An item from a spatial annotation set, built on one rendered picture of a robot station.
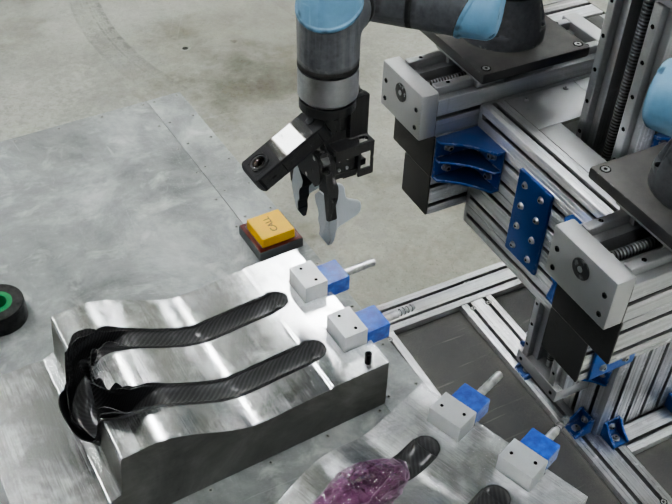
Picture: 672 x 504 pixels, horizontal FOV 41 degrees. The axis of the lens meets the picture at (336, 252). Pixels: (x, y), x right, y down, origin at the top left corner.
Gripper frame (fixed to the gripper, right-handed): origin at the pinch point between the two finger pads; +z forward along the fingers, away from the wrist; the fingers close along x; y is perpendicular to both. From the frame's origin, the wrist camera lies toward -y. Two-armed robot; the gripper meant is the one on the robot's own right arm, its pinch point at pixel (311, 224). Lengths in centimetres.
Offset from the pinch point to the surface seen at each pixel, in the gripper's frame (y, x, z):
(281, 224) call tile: 5.6, 19.8, 17.2
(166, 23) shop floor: 69, 241, 101
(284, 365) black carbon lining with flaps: -10.1, -10.6, 12.8
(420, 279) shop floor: 74, 65, 101
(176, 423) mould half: -27.5, -15.6, 8.4
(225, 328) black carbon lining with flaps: -14.1, -0.4, 13.0
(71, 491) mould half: -41.1, -13.8, 14.9
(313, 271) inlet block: 0.4, 0.2, 9.2
